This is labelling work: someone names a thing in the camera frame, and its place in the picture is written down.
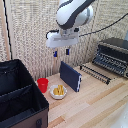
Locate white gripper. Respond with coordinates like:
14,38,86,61
45,28,81,58

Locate red plastic cup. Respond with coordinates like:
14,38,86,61
36,77,50,94

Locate black toaster oven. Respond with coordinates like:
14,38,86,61
91,37,128,80

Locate white round bowl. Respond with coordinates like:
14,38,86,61
49,84,68,101

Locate black fabric storage box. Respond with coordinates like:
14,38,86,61
0,58,51,128

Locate yellow food pieces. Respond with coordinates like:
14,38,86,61
53,84,66,97

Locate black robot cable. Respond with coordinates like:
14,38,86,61
78,12,128,38

